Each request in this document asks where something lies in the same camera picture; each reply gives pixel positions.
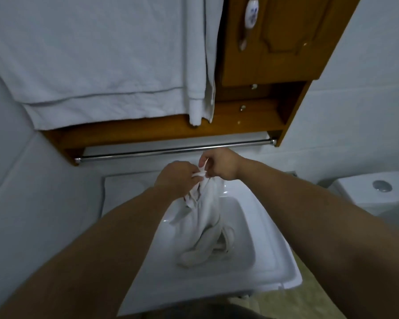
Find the person's left hand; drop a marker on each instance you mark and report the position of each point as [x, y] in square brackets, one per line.
[175, 180]

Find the person's right hand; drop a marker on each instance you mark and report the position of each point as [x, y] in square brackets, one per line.
[223, 164]

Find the person's left thumb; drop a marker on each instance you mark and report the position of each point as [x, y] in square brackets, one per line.
[196, 176]

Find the person's right thumb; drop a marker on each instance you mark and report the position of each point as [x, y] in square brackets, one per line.
[202, 161]

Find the white wet cloth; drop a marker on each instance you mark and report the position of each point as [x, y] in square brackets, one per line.
[202, 225]

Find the person's right forearm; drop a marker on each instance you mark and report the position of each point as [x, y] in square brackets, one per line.
[332, 242]

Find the person's left forearm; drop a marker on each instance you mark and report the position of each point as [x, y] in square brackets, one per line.
[86, 252]

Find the white ceramic sink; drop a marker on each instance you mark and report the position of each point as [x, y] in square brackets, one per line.
[199, 249]

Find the narrow white hanging towel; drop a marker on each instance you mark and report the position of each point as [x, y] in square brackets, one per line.
[201, 59]

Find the person's dark clothing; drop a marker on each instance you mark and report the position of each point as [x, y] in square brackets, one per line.
[202, 310]

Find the large white hanging towel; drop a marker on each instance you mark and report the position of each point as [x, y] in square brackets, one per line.
[86, 59]

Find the white toilet tank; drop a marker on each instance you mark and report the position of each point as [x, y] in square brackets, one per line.
[375, 194]

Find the chrome toilet flush button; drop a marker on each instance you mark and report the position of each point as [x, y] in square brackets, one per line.
[382, 186]

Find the chrome towel rail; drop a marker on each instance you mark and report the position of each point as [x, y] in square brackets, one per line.
[173, 150]

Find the wooden wall cabinet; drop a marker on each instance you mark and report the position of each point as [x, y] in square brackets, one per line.
[246, 79]

